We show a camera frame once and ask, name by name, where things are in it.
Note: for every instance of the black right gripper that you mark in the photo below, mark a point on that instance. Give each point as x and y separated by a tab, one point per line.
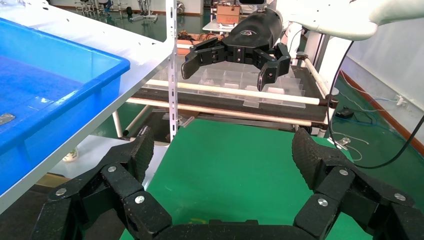
255	31

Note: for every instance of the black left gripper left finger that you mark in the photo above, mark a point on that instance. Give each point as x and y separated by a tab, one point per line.
119	179

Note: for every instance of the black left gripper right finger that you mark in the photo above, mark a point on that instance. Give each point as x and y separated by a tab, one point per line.
331	179

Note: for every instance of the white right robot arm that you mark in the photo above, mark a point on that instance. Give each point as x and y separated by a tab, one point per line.
331	20

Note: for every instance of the clear plastic organizer box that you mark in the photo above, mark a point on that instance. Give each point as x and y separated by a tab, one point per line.
232	79

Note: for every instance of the closed brown cardboard box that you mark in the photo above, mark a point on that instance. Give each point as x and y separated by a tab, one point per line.
228	15

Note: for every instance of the wooden tray black mat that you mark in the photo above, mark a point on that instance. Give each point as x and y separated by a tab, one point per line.
53	180

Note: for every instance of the blue plastic tray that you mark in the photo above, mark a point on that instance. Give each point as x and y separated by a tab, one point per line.
49	99

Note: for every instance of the long white rack pipe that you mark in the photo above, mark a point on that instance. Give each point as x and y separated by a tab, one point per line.
232	91
215	111

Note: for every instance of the small silver metal clamp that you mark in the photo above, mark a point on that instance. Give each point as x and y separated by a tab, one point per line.
342	142

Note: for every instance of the white cup green print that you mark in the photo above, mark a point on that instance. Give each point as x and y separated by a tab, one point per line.
70	154

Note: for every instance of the white rack leg pipe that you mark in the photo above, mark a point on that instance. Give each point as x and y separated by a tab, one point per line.
117	124
137	120

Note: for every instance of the black rack mat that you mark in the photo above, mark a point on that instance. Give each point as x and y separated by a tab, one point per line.
281	109

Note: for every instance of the black power adapter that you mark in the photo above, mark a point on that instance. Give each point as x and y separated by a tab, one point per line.
344	113

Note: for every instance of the white perforated shelf leg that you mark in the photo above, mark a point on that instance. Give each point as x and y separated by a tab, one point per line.
172	82

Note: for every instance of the short white rack pipe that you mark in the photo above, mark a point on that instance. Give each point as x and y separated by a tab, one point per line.
314	74

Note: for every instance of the white robot body column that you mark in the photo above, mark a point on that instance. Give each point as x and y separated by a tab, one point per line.
318	53

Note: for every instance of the green table cloth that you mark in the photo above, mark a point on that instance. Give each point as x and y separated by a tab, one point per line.
232	165

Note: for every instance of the white metal shelf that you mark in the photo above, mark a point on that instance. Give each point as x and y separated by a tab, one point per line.
99	36

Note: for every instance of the white wall socket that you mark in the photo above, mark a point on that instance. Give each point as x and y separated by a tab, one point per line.
401	100

